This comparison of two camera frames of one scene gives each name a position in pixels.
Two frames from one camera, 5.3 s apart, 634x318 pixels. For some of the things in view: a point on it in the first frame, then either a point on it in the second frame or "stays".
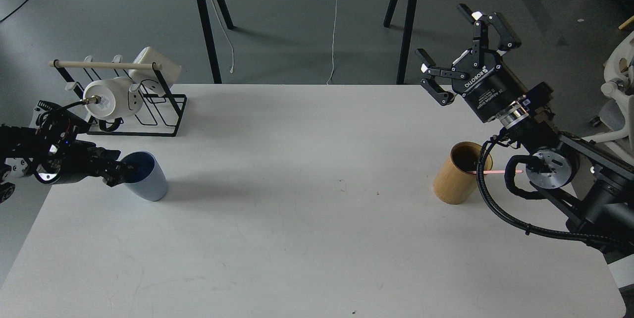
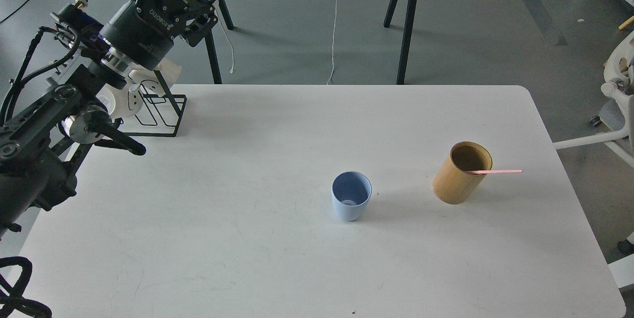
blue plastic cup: [147, 179] → [351, 190]
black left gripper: [76, 159] → [144, 32]
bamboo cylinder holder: [452, 184] stays
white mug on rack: [117, 101] stays
